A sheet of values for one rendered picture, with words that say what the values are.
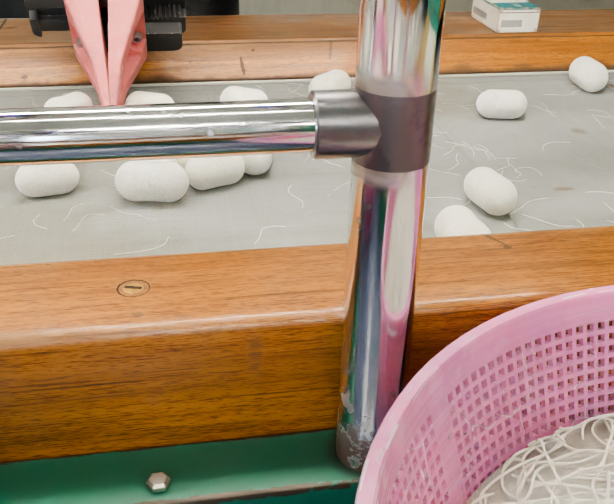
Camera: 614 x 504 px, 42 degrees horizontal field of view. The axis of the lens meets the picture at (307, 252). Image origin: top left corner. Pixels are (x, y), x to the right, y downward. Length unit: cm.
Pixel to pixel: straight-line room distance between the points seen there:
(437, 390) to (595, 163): 28
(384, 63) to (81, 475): 17
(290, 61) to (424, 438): 42
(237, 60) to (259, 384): 37
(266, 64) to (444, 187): 22
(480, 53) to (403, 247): 44
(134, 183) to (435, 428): 22
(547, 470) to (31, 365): 17
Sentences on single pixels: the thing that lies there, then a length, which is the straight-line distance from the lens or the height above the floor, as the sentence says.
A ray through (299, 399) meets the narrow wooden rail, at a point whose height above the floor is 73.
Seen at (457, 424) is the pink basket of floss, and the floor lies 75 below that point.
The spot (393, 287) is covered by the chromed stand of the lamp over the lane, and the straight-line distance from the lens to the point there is 25.
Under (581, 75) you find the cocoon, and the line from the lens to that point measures 63.
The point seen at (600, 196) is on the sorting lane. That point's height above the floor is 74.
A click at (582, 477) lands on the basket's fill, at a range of 28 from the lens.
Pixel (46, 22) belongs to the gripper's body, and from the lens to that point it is 58.
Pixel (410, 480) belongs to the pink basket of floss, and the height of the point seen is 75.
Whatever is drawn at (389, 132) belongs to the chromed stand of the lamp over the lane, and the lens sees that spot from 22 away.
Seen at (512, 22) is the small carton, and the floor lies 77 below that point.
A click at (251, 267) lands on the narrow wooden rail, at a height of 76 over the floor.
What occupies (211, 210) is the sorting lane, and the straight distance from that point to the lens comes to 41.
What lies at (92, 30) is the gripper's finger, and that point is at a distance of 52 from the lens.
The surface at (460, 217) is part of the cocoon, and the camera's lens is 37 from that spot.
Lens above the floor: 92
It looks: 29 degrees down
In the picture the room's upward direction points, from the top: 1 degrees clockwise
